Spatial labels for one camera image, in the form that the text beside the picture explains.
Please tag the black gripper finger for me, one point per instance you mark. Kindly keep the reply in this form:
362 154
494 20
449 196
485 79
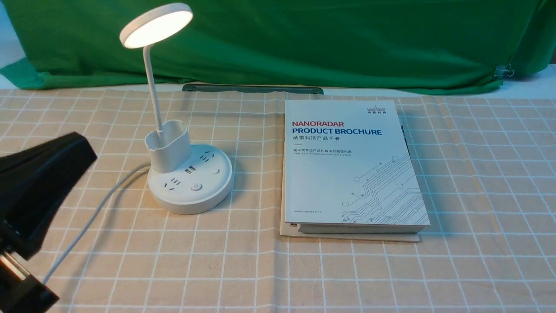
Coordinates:
34 183

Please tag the white desk lamp power strip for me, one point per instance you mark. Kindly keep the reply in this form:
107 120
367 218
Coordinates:
184 178

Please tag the beige book under brochure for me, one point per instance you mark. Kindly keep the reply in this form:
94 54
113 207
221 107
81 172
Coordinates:
347 237

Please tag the dark grey flat bar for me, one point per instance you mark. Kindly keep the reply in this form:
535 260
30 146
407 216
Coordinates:
197 87

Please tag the white product brochure book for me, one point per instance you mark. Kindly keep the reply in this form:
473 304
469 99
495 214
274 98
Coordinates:
369 114

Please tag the green backdrop cloth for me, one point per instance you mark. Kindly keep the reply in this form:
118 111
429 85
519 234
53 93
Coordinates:
435 47

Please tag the beige checkered tablecloth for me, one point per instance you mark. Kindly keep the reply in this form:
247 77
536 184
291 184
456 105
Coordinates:
486 167

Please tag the metal binder clip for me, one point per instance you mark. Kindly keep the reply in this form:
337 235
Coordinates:
503 71

